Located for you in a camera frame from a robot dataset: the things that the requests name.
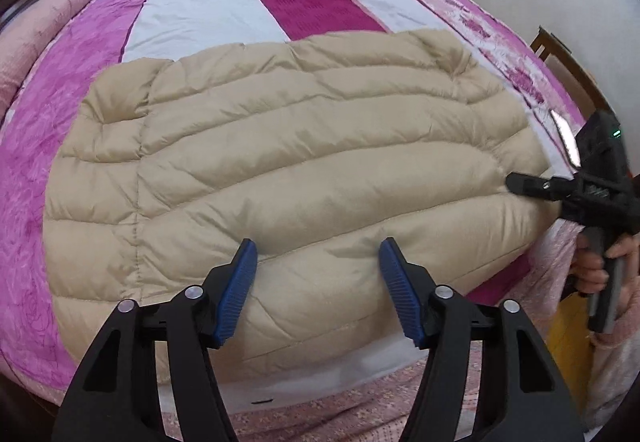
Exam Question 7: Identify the beige quilted down jacket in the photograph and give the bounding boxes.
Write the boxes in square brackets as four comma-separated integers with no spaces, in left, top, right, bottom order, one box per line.
[42,29,558,382]

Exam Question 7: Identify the purple white striped bedspread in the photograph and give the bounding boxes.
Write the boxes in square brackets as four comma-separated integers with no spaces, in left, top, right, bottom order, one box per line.
[0,0,591,442]

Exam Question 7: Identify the person right hand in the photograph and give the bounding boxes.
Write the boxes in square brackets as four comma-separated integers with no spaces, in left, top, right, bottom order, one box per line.
[570,234,639,317]

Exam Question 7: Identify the white smartphone on bed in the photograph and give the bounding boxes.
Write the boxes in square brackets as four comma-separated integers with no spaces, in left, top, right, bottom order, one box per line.
[550,109,582,170]

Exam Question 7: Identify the wooden chair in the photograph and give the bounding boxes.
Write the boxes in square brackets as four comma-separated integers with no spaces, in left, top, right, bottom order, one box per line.
[530,27,613,119]

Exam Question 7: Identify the pink rolled quilt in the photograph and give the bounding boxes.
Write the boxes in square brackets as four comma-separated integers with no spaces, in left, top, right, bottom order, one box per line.
[1,0,92,119]

